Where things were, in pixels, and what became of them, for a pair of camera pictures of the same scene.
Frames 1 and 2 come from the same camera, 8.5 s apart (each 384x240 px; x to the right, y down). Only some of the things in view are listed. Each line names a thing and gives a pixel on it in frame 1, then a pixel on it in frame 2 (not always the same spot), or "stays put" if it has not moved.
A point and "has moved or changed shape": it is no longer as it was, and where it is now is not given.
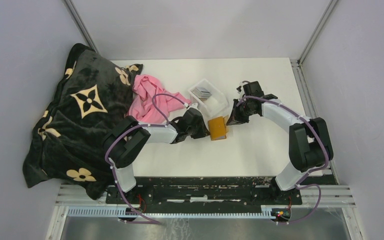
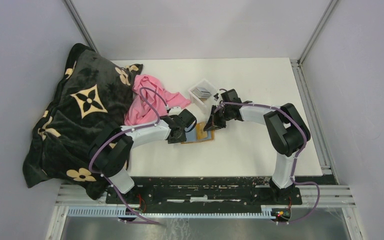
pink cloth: (141, 105) stays put
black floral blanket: (94, 93) stays put
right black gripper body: (240, 114) to (219, 119)
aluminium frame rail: (334, 194) stays put
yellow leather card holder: (218, 128) has moved or changed shape
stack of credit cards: (202, 93) stays put
